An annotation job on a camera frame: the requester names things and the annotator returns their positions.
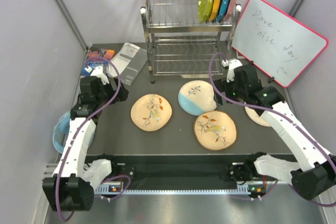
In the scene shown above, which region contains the beige bird plate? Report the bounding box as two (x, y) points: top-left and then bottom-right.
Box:
(194, 111), (237, 151)
(130, 94), (172, 132)

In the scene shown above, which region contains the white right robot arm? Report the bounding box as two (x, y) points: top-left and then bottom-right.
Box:
(211, 60), (335, 200)

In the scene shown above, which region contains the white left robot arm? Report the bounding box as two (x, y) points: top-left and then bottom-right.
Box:
(42, 76), (129, 212)

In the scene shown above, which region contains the steel two-tier dish rack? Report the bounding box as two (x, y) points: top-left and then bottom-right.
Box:
(140, 0), (242, 83)

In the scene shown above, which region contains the white and blue plate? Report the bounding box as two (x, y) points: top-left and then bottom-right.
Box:
(178, 80), (217, 116)

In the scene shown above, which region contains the white and green plate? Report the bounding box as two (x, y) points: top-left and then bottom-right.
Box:
(244, 106), (270, 127)

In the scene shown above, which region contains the white grey booklet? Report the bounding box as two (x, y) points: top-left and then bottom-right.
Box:
(110, 42), (148, 86)

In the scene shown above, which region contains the blue orange book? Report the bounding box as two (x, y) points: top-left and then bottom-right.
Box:
(80, 47), (116, 77)

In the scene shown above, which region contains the pink framed whiteboard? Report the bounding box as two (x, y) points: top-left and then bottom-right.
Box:
(233, 0), (329, 88)

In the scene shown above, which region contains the light blue plate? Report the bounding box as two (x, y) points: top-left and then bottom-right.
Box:
(52, 111), (96, 155)

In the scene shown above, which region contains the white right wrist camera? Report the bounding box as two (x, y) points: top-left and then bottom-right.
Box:
(222, 59), (243, 82)

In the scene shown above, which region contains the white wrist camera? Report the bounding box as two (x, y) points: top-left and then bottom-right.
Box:
(85, 65), (109, 85)
(222, 59), (243, 82)

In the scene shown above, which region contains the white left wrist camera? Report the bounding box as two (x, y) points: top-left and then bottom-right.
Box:
(85, 65), (109, 85)

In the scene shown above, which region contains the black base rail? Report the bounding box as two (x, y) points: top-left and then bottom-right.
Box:
(85, 154), (249, 182)

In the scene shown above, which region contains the white slotted cable duct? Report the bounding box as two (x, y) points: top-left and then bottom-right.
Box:
(94, 184), (251, 195)

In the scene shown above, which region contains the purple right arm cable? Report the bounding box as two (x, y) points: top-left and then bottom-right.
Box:
(208, 52), (336, 208)

